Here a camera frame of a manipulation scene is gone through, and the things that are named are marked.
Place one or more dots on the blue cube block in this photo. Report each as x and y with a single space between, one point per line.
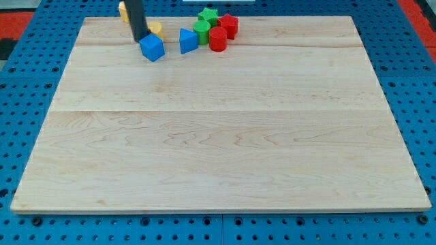
152 47

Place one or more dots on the light wooden board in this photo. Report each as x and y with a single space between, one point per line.
289 118

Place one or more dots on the red cylinder block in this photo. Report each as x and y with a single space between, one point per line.
217 39

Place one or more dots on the blue triangular prism block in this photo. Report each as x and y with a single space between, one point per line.
188 41

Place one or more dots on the green cylinder block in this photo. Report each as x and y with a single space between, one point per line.
202 28

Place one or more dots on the red star block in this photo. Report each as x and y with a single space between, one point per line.
230 24

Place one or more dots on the green star block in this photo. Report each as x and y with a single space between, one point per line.
209 15

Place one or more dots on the yellow cylinder block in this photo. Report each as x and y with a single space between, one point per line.
156 28

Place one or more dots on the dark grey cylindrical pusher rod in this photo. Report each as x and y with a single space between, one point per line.
137 20

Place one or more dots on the yellow block at back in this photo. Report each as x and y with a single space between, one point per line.
123 12

